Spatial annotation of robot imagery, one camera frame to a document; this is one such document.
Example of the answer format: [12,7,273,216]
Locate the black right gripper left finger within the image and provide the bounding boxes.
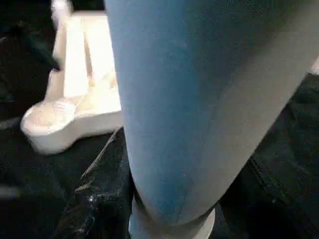
[50,127,135,239]

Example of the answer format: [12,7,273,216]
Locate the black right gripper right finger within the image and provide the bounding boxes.
[214,157,319,239]

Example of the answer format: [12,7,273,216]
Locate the black work mat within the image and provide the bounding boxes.
[0,0,319,239]

